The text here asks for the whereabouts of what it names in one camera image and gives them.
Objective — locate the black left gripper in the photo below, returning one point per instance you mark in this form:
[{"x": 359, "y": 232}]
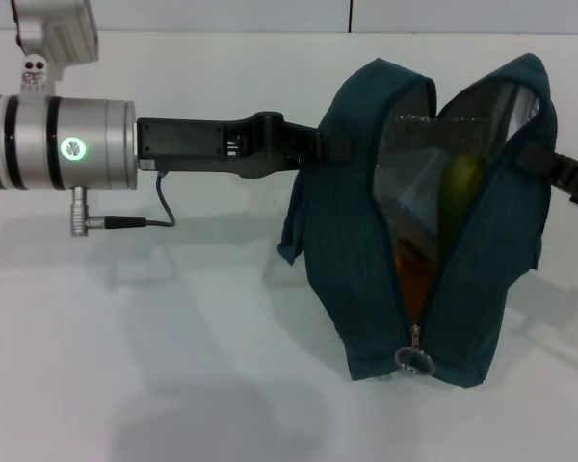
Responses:
[{"x": 188, "y": 144}]

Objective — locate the green cucumber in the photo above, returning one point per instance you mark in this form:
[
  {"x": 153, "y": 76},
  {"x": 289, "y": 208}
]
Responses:
[{"x": 462, "y": 192}]

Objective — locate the clear plastic container blue rim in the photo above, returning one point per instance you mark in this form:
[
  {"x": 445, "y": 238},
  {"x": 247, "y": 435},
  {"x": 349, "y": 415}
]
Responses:
[{"x": 409, "y": 192}]

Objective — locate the dark teal insulated lunch bag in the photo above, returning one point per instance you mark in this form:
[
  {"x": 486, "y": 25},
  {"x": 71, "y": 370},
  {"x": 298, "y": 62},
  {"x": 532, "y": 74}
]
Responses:
[{"x": 356, "y": 269}]

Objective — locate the orange yellow pear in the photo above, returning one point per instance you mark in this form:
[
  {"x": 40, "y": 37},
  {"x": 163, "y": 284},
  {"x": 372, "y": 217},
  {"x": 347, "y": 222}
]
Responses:
[{"x": 414, "y": 279}]

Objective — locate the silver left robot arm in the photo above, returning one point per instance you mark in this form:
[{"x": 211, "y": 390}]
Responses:
[{"x": 53, "y": 144}]

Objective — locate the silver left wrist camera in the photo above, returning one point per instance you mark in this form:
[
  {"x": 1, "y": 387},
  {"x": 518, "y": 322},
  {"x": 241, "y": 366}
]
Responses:
[{"x": 58, "y": 33}]

